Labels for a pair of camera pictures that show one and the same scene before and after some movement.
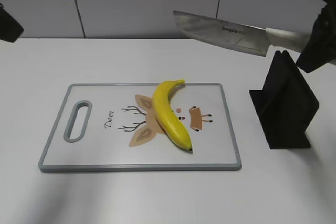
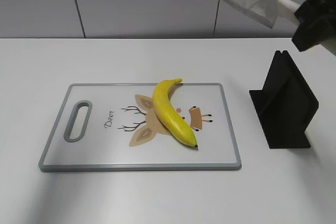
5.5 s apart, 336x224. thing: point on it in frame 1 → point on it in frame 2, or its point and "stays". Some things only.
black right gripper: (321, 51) → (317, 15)
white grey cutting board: (112, 127) stays
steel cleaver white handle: (249, 38) → (258, 3)
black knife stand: (285, 106) stays
